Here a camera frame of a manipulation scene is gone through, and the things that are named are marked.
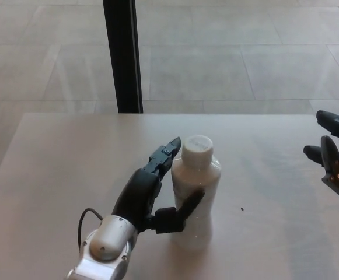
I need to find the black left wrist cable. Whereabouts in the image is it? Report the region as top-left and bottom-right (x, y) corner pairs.
(78, 207), (104, 253)

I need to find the white screw cap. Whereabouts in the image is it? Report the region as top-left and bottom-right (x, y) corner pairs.
(181, 134), (215, 169)

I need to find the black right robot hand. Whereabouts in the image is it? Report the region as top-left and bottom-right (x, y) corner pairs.
(303, 110), (339, 205)

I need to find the black vertical frame post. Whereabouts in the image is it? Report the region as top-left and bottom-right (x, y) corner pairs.
(103, 0), (144, 114)

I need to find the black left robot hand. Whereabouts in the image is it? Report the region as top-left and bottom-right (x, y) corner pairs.
(111, 136), (207, 235)

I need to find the white plastic bottle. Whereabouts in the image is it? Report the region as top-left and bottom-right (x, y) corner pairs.
(169, 153), (223, 251)

